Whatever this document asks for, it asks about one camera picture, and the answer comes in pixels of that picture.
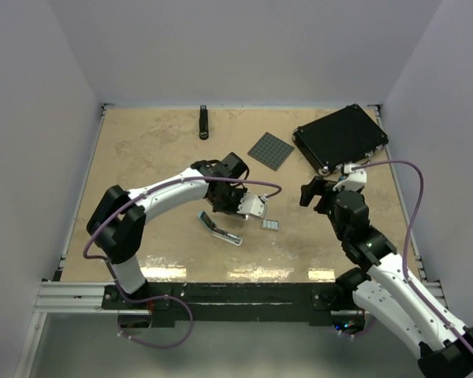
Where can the light blue stapler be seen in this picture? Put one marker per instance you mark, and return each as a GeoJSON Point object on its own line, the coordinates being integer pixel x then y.
{"type": "Point", "coordinates": [219, 232]}

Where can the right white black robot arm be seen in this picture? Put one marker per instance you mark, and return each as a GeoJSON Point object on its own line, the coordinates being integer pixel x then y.
{"type": "Point", "coordinates": [383, 286]}

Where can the grey lego baseplate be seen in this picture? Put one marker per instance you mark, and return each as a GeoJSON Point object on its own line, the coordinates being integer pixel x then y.
{"type": "Point", "coordinates": [270, 151]}

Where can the aluminium front rail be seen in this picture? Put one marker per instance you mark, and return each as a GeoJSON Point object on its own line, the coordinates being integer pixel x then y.
{"type": "Point", "coordinates": [62, 297]}

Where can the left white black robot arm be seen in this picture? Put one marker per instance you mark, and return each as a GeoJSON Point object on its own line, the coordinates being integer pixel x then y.
{"type": "Point", "coordinates": [118, 222]}

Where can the grey staple tray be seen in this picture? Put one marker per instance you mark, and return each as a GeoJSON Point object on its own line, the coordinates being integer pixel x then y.
{"type": "Point", "coordinates": [271, 225]}

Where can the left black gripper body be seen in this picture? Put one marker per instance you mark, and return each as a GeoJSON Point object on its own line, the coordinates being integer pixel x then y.
{"type": "Point", "coordinates": [229, 200]}

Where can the black carrying case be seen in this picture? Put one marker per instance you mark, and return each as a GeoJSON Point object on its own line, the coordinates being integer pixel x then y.
{"type": "Point", "coordinates": [345, 136]}

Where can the black stapler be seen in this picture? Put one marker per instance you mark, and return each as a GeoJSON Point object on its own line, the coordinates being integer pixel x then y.
{"type": "Point", "coordinates": [203, 123]}

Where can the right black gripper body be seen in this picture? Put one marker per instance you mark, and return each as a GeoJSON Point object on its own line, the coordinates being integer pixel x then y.
{"type": "Point", "coordinates": [326, 203]}

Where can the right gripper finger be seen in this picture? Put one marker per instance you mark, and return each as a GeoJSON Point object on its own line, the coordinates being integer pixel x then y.
{"type": "Point", "coordinates": [307, 193]}
{"type": "Point", "coordinates": [319, 185]}

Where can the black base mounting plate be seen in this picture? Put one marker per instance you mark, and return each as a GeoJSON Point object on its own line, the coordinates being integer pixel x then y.
{"type": "Point", "coordinates": [162, 305]}

